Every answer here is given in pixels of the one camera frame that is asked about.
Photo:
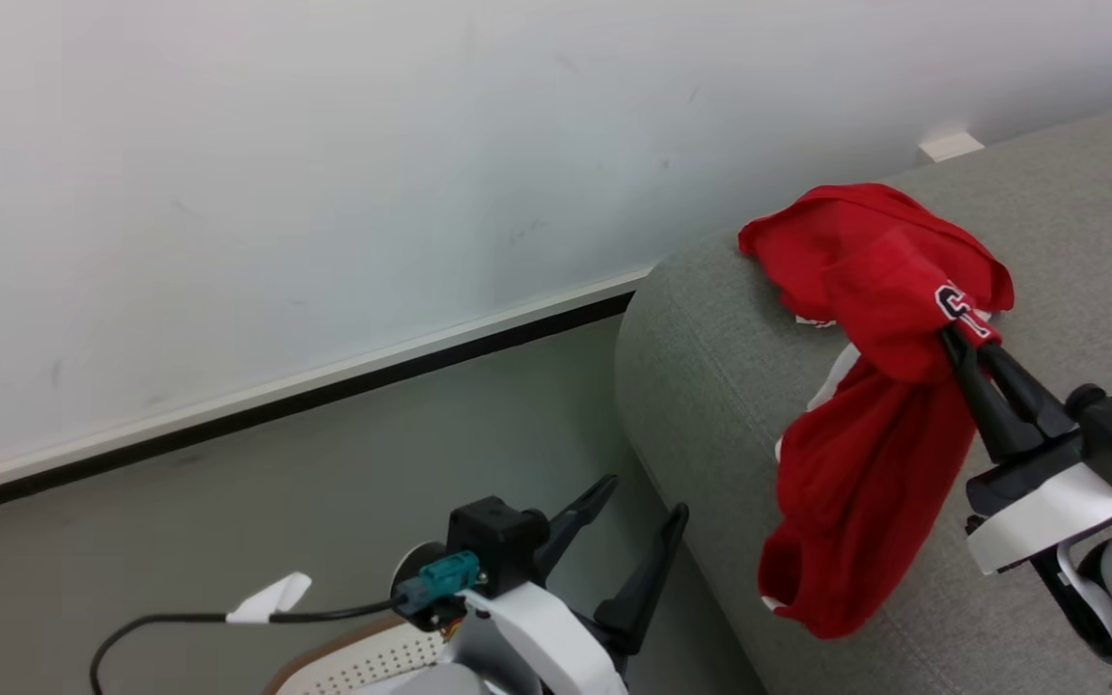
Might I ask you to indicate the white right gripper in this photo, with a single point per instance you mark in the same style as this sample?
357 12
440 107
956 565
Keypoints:
1048 512

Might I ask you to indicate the white perforated laundry basket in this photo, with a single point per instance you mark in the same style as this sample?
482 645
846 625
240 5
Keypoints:
363 666

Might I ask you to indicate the grey fabric sofa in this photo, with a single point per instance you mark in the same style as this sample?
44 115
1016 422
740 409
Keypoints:
710 386

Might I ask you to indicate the red and white garment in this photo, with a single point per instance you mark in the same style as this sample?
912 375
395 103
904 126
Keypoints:
855 483

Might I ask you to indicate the white wall box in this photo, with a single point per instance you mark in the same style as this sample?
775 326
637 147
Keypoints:
950 146

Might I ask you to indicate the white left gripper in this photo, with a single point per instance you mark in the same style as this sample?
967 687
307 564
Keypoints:
546 647

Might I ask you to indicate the black and white baseboard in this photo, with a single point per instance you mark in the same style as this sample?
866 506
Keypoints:
228 410

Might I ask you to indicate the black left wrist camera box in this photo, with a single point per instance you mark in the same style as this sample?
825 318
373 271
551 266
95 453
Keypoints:
498 536

